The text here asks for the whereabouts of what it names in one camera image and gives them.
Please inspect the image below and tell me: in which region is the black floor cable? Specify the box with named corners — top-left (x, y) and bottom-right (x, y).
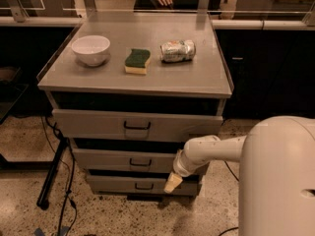
top-left (39, 115), bottom-right (79, 236)
top-left (218, 160), bottom-right (240, 236)

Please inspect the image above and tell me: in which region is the black stand leg left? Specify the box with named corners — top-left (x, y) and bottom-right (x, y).
top-left (36, 138), bottom-right (66, 210)

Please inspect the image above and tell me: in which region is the white horizontal rail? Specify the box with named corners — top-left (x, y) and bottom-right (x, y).
top-left (0, 17), bottom-right (315, 31)

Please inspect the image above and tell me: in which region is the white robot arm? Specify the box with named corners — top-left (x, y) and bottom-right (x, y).
top-left (164, 116), bottom-right (315, 236)

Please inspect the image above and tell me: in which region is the grey drawer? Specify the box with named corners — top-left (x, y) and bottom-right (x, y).
top-left (73, 148), bottom-right (175, 173)
top-left (87, 175), bottom-right (201, 196)
top-left (52, 109), bottom-right (222, 143)

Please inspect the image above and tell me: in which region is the green and yellow sponge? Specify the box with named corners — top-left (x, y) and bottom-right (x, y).
top-left (125, 48), bottom-right (151, 75)

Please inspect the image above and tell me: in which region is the black floor cable right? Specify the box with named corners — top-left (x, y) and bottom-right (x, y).
top-left (218, 160), bottom-right (240, 236)

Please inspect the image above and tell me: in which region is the grey top drawer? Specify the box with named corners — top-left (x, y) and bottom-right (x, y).
top-left (52, 109), bottom-right (222, 143)

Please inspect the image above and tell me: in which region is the grey bottom drawer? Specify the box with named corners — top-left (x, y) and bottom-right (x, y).
top-left (87, 175), bottom-right (201, 196)

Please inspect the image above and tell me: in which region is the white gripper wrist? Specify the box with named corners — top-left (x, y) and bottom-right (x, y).
top-left (164, 149), bottom-right (197, 194)

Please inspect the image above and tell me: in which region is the white ceramic bowl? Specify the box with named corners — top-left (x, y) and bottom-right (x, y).
top-left (71, 35), bottom-right (110, 67)

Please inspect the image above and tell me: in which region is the grey metal drawer cabinet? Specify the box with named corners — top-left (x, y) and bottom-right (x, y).
top-left (36, 11), bottom-right (234, 203)

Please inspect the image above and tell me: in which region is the crushed silver soda can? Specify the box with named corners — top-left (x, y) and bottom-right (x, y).
top-left (160, 39), bottom-right (196, 63)

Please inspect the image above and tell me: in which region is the black floor cable left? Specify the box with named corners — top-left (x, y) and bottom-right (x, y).
top-left (39, 115), bottom-right (79, 236)

